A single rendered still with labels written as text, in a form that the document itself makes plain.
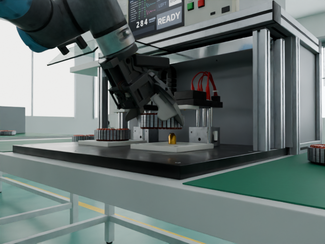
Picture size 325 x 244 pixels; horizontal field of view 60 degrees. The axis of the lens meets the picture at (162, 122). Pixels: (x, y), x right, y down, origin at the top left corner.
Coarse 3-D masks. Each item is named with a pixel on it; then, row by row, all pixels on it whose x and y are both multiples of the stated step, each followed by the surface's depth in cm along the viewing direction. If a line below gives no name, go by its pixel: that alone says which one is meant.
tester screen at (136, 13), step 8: (136, 0) 100; (144, 0) 97; (152, 0) 94; (160, 0) 92; (136, 8) 100; (144, 8) 97; (152, 8) 94; (168, 8) 90; (136, 16) 100; (144, 16) 97; (152, 16) 94; (152, 24) 94; (176, 24) 87; (152, 32) 94
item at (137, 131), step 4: (136, 128) 98; (136, 132) 98; (140, 132) 96; (148, 132) 94; (152, 132) 95; (156, 132) 97; (136, 136) 98; (140, 136) 96; (148, 136) 94; (152, 136) 95; (156, 136) 97; (148, 140) 94; (152, 140) 95; (156, 140) 97
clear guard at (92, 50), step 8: (72, 48) 83; (88, 48) 72; (96, 48) 69; (144, 48) 85; (152, 48) 85; (160, 48) 86; (64, 56) 80; (72, 56) 75; (88, 56) 94; (96, 56) 94; (48, 64) 83
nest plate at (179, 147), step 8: (136, 144) 69; (144, 144) 69; (152, 144) 69; (160, 144) 69; (168, 144) 69; (176, 144) 69; (184, 144) 69; (192, 144) 69; (200, 144) 69; (208, 144) 70
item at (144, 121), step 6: (144, 114) 65; (150, 114) 64; (156, 114) 63; (138, 120) 67; (144, 120) 64; (150, 120) 63; (156, 120) 63; (168, 120) 63; (174, 120) 64; (138, 126) 67; (144, 126) 64; (150, 126) 63; (156, 126) 63; (162, 126) 63; (168, 126) 63; (174, 126) 64; (180, 126) 65
